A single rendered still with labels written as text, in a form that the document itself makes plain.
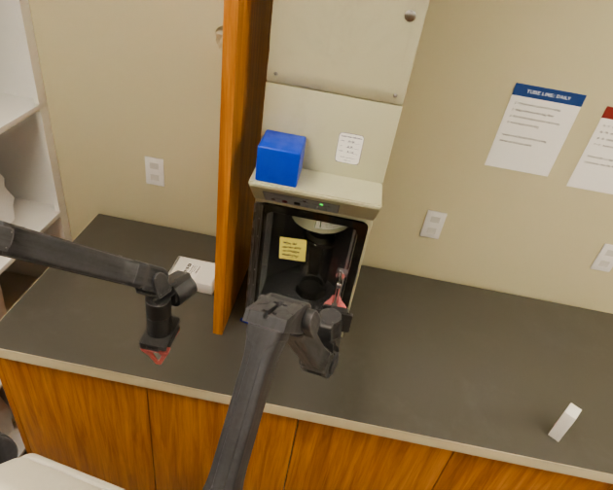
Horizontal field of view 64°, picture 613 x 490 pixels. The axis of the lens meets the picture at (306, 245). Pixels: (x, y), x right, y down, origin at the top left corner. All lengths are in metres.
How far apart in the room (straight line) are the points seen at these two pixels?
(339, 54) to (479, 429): 1.06
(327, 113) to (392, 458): 1.01
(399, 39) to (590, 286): 1.32
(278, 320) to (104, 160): 1.33
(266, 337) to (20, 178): 1.59
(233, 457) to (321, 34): 0.85
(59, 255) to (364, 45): 0.75
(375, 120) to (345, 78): 0.12
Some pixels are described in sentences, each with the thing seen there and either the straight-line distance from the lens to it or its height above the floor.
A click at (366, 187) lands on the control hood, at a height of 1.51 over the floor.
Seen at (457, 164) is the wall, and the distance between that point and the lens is 1.74.
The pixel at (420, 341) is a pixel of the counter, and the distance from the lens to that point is 1.69.
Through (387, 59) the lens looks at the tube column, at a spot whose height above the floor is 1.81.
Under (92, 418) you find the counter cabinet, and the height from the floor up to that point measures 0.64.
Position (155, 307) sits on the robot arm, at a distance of 1.16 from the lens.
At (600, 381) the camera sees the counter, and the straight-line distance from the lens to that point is 1.89.
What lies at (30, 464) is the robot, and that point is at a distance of 0.92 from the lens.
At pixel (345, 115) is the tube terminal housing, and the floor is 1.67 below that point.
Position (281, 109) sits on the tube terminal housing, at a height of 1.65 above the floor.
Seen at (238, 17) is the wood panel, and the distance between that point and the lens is 1.09.
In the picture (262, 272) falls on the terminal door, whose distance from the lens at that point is 1.46.
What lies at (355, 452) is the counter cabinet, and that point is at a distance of 1.60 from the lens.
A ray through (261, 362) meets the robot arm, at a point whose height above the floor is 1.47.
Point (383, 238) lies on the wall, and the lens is 1.88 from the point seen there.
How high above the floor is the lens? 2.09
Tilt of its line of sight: 36 degrees down
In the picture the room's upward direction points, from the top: 10 degrees clockwise
